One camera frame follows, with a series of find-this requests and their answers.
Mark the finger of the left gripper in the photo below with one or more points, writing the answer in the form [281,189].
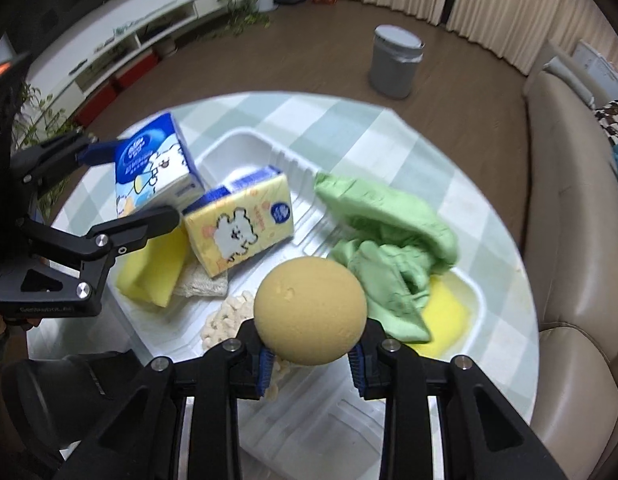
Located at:
[94,253]
[55,159]

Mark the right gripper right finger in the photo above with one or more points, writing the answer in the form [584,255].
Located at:
[482,435]

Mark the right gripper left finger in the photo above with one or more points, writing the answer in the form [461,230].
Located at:
[173,406]

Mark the large yellow sponge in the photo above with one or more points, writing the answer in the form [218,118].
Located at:
[151,273]

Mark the blue tissue pack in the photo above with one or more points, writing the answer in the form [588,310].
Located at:
[154,167]

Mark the small yellow sponge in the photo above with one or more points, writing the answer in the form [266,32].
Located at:
[446,317]

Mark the cream chenille scrubber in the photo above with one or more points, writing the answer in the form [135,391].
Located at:
[224,324]

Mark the yellow tissue pack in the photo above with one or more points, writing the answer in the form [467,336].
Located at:
[236,221]

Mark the green cloth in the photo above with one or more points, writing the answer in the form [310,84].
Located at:
[396,243]

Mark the black cylinder container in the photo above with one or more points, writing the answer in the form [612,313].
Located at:
[53,403]

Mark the white plastic tray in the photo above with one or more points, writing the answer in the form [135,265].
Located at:
[310,257]

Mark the white tv cabinet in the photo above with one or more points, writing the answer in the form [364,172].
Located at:
[71,75]

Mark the beige sectional sofa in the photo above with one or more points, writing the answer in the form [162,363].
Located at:
[571,259]

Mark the patterned black white cushion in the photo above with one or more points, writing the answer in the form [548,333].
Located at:
[607,118]

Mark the grey trash bin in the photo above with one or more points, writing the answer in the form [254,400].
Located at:
[397,53]

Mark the white storage box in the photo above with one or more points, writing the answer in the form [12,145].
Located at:
[598,67]

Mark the grey folded blanket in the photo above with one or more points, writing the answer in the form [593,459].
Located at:
[557,68]

